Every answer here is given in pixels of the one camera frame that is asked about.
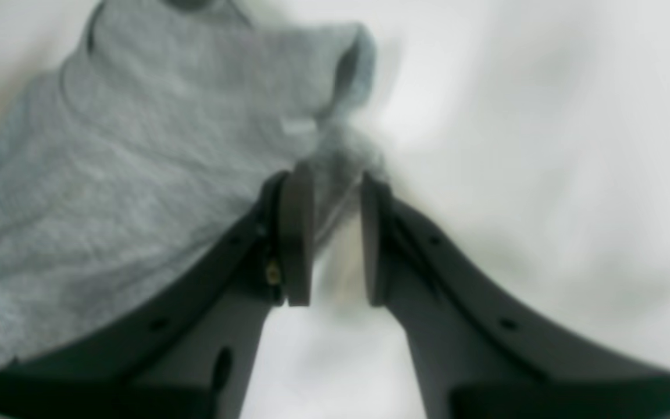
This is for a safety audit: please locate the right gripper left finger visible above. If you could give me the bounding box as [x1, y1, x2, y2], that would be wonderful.
[0, 164, 315, 418]

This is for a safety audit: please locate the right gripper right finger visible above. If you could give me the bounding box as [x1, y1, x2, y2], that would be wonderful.
[361, 173, 670, 418]

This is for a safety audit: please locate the grey T-shirt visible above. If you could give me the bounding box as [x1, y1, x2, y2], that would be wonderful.
[0, 1, 383, 367]

